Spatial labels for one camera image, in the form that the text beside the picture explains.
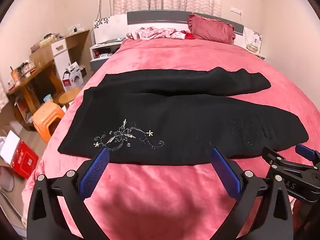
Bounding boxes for pink fleece blanket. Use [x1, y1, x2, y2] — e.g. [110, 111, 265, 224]
[21, 38, 320, 240]

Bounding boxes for black embroidered pants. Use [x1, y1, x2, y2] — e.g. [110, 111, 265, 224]
[57, 67, 309, 166]

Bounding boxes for red cardboard box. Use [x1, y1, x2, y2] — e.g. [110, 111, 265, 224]
[0, 130, 40, 180]

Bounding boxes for clear glass vessel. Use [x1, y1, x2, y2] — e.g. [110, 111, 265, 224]
[246, 36, 259, 52]

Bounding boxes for round wooden stool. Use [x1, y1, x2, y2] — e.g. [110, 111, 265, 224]
[59, 87, 83, 108]

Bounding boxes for wooden desk with white drawer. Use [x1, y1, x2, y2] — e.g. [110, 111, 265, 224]
[6, 29, 90, 130]

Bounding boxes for white appliance box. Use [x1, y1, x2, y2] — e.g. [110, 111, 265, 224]
[62, 61, 84, 92]

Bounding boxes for clutter on desk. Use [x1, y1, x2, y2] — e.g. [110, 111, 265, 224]
[10, 60, 37, 80]

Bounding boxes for grey and white headboard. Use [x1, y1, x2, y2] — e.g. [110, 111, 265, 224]
[94, 10, 262, 48]

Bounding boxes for pink floral clothes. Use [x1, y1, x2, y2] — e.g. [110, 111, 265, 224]
[126, 27, 187, 40]

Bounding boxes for red ruffled pillow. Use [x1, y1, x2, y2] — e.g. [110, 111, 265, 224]
[187, 14, 235, 44]

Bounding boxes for grey and white nightstand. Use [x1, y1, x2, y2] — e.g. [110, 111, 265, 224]
[89, 38, 125, 72]

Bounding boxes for orange plastic stool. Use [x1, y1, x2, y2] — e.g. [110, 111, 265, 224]
[32, 102, 66, 144]

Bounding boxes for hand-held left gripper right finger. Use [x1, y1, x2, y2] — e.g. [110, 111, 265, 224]
[210, 147, 294, 240]

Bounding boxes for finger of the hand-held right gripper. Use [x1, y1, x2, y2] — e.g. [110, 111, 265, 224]
[262, 146, 292, 167]
[295, 143, 320, 164]

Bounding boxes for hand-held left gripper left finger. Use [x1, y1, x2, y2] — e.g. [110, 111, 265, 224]
[26, 147, 110, 240]

